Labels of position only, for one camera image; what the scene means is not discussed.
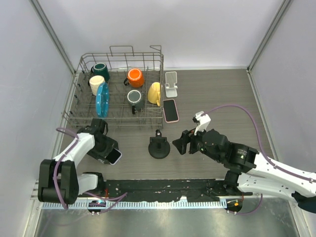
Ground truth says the dark green mug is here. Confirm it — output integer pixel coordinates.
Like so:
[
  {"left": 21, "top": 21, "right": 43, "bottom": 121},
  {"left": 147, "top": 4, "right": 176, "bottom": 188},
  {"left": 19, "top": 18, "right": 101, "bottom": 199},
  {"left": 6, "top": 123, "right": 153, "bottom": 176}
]
[{"left": 91, "top": 63, "right": 110, "bottom": 83}]

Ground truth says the phone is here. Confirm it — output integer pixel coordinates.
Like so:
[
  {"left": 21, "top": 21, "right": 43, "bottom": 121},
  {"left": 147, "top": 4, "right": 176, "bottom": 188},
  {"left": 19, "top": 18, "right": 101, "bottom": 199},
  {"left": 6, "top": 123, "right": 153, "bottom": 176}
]
[
  {"left": 106, "top": 149, "right": 122, "bottom": 165},
  {"left": 163, "top": 99, "right": 179, "bottom": 123}
]

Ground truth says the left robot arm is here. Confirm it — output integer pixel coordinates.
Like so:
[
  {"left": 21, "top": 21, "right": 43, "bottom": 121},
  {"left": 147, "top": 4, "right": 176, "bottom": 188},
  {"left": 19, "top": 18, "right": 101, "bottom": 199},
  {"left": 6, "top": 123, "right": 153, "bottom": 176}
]
[{"left": 38, "top": 118, "right": 122, "bottom": 208}]

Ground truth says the white folding phone stand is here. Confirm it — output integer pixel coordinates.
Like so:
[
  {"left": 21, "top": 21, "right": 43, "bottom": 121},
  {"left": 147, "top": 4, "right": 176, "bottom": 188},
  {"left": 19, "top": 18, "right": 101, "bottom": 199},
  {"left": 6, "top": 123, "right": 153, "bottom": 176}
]
[{"left": 164, "top": 71, "right": 178, "bottom": 98}]

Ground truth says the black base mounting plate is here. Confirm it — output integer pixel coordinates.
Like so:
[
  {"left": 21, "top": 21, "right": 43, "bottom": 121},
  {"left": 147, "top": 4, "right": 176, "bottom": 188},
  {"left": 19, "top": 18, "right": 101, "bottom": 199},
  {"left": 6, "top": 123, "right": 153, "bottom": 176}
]
[{"left": 105, "top": 179, "right": 228, "bottom": 202}]

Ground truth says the purple cable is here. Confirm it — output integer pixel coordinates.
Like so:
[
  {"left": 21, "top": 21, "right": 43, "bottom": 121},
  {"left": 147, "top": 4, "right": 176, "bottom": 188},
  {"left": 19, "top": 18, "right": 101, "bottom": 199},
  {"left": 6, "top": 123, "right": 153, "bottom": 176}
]
[
  {"left": 202, "top": 103, "right": 316, "bottom": 215},
  {"left": 51, "top": 127, "right": 128, "bottom": 215}
]

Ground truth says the yellow mug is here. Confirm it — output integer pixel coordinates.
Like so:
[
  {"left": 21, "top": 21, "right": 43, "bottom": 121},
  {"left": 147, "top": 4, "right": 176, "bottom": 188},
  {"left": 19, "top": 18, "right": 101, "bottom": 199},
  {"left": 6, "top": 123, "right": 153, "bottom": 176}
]
[{"left": 147, "top": 82, "right": 161, "bottom": 107}]

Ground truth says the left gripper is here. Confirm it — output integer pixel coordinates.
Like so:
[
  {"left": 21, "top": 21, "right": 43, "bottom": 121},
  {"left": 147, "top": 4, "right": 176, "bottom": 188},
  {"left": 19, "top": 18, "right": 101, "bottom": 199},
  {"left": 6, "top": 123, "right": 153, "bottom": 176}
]
[{"left": 87, "top": 136, "right": 118, "bottom": 163}]

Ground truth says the phone in pink case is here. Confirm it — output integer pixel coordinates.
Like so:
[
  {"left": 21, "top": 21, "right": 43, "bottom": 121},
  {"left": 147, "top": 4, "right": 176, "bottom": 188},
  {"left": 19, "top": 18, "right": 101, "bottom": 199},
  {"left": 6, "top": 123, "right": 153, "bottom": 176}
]
[{"left": 163, "top": 99, "right": 179, "bottom": 123}]

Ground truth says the orange mug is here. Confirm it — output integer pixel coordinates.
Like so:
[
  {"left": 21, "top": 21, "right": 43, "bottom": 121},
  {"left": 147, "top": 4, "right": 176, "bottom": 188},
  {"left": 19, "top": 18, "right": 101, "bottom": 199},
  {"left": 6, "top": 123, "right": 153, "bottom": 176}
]
[{"left": 123, "top": 68, "right": 144, "bottom": 88}]

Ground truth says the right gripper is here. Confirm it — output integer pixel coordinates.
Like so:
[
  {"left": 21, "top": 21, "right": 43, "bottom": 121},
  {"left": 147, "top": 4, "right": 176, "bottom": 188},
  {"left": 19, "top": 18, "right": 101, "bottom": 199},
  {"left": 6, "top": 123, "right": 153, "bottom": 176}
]
[{"left": 173, "top": 122, "right": 223, "bottom": 163}]

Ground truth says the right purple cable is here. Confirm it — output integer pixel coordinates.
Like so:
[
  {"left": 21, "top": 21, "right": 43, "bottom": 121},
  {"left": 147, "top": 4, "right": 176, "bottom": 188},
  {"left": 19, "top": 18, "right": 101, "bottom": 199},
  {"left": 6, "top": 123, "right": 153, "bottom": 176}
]
[{"left": 202, "top": 103, "right": 316, "bottom": 215}]

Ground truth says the grey mug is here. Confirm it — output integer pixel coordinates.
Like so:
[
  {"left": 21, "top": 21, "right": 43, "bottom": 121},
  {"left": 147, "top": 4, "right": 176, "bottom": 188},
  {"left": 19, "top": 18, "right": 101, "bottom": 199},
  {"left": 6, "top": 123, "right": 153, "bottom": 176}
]
[{"left": 127, "top": 90, "right": 145, "bottom": 115}]

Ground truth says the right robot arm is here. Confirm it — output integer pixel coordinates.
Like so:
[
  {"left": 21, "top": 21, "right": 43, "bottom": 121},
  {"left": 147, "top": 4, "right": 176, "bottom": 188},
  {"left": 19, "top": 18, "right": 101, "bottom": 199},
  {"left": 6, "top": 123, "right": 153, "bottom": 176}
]
[{"left": 172, "top": 129, "right": 316, "bottom": 213}]

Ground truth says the black round-base phone stand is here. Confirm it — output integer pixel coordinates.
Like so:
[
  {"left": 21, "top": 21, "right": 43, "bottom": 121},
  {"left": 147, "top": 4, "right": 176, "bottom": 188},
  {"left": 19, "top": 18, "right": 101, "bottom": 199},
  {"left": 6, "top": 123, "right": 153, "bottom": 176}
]
[{"left": 148, "top": 129, "right": 170, "bottom": 159}]

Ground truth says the white slotted cable duct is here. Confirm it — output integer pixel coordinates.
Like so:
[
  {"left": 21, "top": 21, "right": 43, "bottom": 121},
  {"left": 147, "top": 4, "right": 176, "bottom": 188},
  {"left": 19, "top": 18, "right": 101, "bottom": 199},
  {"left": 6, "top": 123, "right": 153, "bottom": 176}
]
[{"left": 41, "top": 200, "right": 228, "bottom": 210}]

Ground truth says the blue dotted plate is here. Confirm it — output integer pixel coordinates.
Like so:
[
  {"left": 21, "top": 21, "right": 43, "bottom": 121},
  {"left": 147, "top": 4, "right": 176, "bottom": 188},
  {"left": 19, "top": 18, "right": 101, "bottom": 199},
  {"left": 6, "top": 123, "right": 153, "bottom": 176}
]
[{"left": 95, "top": 82, "right": 109, "bottom": 118}]

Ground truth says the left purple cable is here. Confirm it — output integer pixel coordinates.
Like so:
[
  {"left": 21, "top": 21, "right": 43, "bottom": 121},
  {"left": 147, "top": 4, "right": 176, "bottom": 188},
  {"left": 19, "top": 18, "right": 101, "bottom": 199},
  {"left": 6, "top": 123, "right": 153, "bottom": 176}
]
[{"left": 51, "top": 127, "right": 128, "bottom": 215}]

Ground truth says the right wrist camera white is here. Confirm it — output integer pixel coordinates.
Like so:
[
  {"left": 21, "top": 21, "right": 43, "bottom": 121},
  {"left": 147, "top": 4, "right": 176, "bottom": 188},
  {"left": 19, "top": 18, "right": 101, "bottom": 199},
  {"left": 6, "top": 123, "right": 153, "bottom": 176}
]
[{"left": 193, "top": 111, "right": 211, "bottom": 136}]

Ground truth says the cream ribbed mug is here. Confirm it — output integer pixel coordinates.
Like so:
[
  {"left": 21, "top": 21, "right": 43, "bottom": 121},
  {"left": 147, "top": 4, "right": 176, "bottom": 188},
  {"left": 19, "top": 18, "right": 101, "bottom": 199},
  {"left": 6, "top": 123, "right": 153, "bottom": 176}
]
[{"left": 89, "top": 75, "right": 105, "bottom": 96}]

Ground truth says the grey wire dish rack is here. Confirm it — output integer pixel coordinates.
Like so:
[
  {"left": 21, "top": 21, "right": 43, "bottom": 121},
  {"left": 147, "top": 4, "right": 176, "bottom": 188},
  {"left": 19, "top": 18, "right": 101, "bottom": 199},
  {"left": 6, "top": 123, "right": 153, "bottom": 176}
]
[{"left": 62, "top": 45, "right": 164, "bottom": 129}]

